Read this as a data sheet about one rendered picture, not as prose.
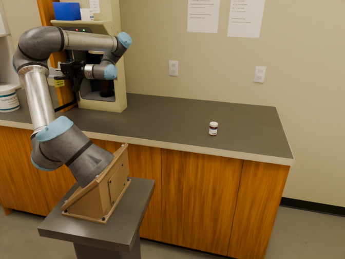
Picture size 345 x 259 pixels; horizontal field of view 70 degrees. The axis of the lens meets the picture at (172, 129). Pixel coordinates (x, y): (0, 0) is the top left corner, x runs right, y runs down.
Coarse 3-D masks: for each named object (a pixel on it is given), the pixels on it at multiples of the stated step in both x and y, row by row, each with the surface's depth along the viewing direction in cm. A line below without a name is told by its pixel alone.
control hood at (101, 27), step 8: (56, 24) 137; (64, 24) 136; (72, 24) 134; (80, 24) 133; (88, 24) 132; (96, 24) 131; (104, 24) 131; (96, 32) 138; (104, 32) 136; (112, 32) 141
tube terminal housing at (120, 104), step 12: (60, 0) 141; (72, 0) 139; (84, 0) 138; (108, 0) 134; (108, 12) 137; (120, 24) 149; (120, 60) 155; (120, 72) 157; (120, 84) 159; (120, 96) 161; (84, 108) 171; (96, 108) 168; (108, 108) 166; (120, 108) 164
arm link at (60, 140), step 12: (60, 120) 79; (48, 132) 76; (60, 132) 77; (72, 132) 79; (48, 144) 78; (60, 144) 77; (72, 144) 78; (84, 144) 80; (48, 156) 82; (60, 156) 79
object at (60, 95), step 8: (56, 56) 145; (64, 56) 150; (48, 64) 141; (56, 64) 146; (48, 80) 143; (56, 80) 148; (64, 80) 154; (56, 88) 149; (64, 88) 155; (56, 96) 151; (64, 96) 156; (72, 96) 163; (56, 104) 152; (64, 104) 157
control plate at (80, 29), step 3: (63, 27) 138; (66, 27) 138; (69, 27) 137; (72, 27) 137; (75, 27) 136; (78, 27) 136; (81, 27) 135; (84, 27) 135; (69, 30) 140; (72, 30) 139; (75, 30) 139; (78, 30) 139; (81, 30) 138; (87, 30) 137; (90, 30) 137
